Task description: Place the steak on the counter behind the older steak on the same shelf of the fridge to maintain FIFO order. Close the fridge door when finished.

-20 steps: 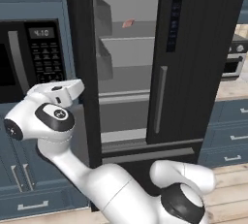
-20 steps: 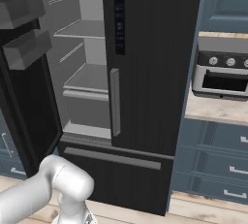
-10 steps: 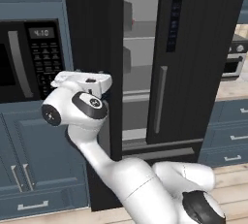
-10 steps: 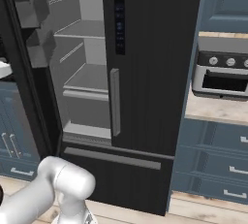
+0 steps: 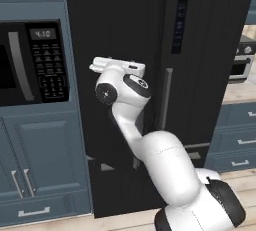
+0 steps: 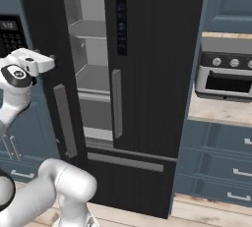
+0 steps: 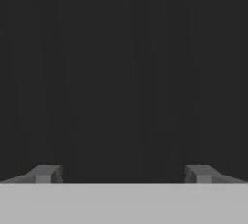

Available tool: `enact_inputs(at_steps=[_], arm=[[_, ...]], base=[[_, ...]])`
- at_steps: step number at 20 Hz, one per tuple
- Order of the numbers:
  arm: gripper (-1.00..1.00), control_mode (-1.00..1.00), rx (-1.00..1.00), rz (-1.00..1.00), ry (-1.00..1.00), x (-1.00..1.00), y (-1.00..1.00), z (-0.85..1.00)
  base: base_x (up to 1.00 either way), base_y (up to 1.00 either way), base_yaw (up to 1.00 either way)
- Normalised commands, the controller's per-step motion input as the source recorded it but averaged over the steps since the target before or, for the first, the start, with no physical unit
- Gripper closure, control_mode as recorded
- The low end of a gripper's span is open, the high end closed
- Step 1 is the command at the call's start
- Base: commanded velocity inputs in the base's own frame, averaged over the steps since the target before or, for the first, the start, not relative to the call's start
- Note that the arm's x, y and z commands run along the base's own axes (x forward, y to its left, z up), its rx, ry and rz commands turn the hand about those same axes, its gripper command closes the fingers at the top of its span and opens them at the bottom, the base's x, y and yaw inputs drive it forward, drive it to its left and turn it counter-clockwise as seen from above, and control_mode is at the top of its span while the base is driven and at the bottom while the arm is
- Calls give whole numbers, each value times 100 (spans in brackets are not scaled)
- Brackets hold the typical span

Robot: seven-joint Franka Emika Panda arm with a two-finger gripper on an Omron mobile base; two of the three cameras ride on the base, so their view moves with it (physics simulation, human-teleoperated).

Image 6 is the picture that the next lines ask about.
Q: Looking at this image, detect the short grey fridge door handle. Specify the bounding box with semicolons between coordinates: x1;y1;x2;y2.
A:
111;69;124;140

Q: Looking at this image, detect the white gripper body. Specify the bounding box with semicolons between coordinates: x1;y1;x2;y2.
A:
10;47;56;77

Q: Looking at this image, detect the black freezer drawer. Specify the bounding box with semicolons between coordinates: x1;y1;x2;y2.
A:
84;144;178;220

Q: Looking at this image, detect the blue base cupboard door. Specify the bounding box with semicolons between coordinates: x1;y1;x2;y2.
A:
0;82;61;160

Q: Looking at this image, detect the white cupboard handle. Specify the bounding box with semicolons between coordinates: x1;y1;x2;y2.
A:
9;134;23;160
1;134;14;160

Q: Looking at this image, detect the black microwave oven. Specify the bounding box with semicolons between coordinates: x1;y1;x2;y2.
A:
0;14;32;59

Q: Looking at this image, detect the plain black fridge door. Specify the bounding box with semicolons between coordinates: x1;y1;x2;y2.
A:
16;0;89;164

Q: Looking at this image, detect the blue drawer front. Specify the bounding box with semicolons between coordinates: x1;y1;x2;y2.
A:
185;120;252;156
180;147;252;187
0;151;51;184
175;179;252;208

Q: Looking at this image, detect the grey freezer drawer handle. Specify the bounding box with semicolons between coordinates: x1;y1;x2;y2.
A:
86;151;164;173

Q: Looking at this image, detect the black fridge door with display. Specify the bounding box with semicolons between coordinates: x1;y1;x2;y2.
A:
102;0;208;159

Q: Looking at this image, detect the long grey fridge door handle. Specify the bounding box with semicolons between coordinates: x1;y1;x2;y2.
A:
52;83;79;160

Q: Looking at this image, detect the silver toaster oven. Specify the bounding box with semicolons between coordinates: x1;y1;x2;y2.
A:
194;50;252;103

